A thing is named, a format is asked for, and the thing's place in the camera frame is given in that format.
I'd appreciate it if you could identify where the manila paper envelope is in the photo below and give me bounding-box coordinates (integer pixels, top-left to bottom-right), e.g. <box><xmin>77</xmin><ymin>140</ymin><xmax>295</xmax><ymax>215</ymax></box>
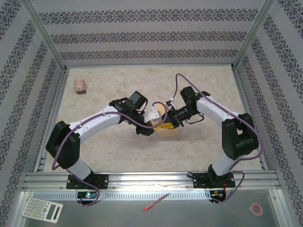
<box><xmin>155</xmin><ymin>104</ymin><xmax>179</xmax><ymax>139</ymax></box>

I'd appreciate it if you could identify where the pink thread spool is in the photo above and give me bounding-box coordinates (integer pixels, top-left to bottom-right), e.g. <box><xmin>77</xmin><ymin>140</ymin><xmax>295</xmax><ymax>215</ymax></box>
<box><xmin>73</xmin><ymin>76</ymin><xmax>88</xmax><ymax>96</ymax></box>

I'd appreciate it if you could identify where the red pen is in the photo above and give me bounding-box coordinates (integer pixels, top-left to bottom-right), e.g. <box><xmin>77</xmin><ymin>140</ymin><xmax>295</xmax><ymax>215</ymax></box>
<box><xmin>143</xmin><ymin>192</ymin><xmax>171</xmax><ymax>212</ymax></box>

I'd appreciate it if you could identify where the small circuit board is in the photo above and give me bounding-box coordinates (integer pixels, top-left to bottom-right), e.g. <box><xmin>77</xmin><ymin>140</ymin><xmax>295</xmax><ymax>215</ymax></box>
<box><xmin>76</xmin><ymin>191</ymin><xmax>98</xmax><ymax>200</ymax></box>
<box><xmin>210</xmin><ymin>190</ymin><xmax>226</xmax><ymax>199</ymax></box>

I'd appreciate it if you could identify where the red tape roll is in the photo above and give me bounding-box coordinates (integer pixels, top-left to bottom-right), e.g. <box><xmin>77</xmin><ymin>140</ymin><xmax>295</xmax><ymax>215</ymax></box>
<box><xmin>250</xmin><ymin>203</ymin><xmax>264</xmax><ymax>216</ymax></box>

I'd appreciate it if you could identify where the white calculator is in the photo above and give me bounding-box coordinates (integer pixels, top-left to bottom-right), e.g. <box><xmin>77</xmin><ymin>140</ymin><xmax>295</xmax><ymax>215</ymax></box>
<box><xmin>21</xmin><ymin>197</ymin><xmax>64</xmax><ymax>224</ymax></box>

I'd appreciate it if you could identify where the purple cable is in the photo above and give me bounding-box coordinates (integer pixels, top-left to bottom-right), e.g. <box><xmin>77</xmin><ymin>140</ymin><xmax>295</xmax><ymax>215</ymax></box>
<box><xmin>51</xmin><ymin>101</ymin><xmax>169</xmax><ymax>207</ymax></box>
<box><xmin>171</xmin><ymin>73</ymin><xmax>264</xmax><ymax>205</ymax></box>

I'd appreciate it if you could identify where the aluminium front rail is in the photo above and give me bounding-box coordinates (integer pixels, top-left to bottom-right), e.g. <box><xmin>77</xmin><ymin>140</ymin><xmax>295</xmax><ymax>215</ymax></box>
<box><xmin>22</xmin><ymin>171</ymin><xmax>282</xmax><ymax>190</ymax></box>

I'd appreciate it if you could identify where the aluminium side rail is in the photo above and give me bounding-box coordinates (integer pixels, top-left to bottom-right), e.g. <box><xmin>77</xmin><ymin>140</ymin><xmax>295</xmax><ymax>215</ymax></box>
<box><xmin>33</xmin><ymin>68</ymin><xmax>70</xmax><ymax>173</ymax></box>
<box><xmin>231</xmin><ymin>66</ymin><xmax>270</xmax><ymax>172</ymax></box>

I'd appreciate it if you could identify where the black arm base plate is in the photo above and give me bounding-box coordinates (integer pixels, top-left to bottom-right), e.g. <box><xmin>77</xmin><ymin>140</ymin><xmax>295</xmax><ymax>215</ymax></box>
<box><xmin>193</xmin><ymin>172</ymin><xmax>236</xmax><ymax>189</ymax></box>
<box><xmin>66</xmin><ymin>174</ymin><xmax>109</xmax><ymax>190</ymax></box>

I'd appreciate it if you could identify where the slotted metal cable duct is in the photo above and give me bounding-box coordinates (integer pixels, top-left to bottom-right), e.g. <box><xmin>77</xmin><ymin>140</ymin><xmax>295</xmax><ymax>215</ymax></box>
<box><xmin>32</xmin><ymin>190</ymin><xmax>212</xmax><ymax>202</ymax></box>

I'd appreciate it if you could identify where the aluminium frame post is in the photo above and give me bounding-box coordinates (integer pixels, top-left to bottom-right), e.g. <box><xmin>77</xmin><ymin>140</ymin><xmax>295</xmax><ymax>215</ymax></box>
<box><xmin>232</xmin><ymin>0</ymin><xmax>277</xmax><ymax>70</ymax></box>
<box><xmin>23</xmin><ymin>0</ymin><xmax>68</xmax><ymax>73</ymax></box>

